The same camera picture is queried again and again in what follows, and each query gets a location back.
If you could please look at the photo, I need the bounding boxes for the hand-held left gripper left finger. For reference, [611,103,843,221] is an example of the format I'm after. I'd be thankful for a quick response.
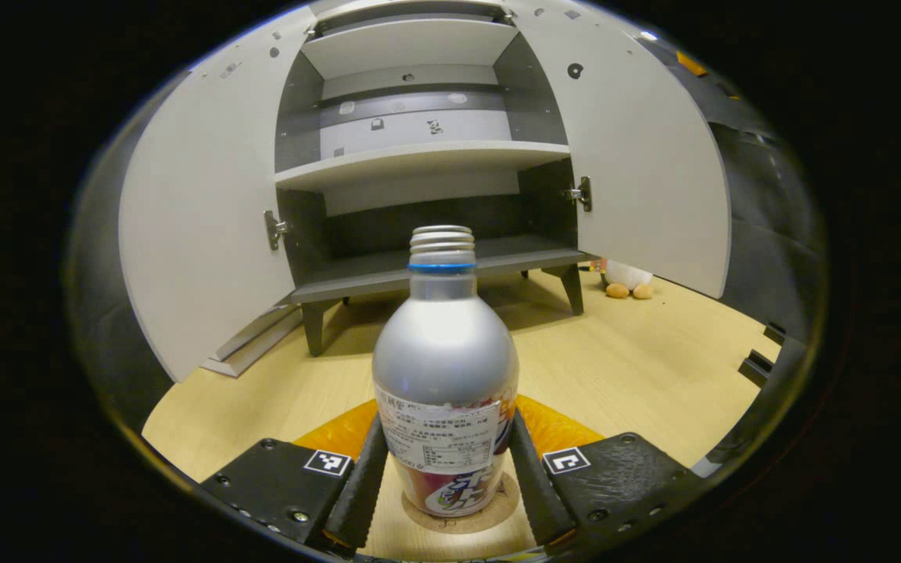
[199,399,389,552]

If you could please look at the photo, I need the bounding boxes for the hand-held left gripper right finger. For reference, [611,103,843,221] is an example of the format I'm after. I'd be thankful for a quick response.
[507,393,713,548]

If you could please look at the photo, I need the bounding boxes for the silver bottle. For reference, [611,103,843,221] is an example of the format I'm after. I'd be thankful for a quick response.
[371,224,520,518]

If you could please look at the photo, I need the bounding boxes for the white and grey cabinet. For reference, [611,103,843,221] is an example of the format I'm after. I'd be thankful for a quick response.
[273,0,600,358]

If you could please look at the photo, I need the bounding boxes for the white flat board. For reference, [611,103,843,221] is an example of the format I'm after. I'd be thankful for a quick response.
[199,303,304,379]

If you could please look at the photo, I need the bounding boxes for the black backdrop cloth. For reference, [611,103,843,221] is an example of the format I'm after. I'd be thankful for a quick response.
[638,31,827,470]
[66,70,185,439]

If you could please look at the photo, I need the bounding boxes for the plush penguin toy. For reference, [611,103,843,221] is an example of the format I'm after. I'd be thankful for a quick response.
[590,258,655,300]

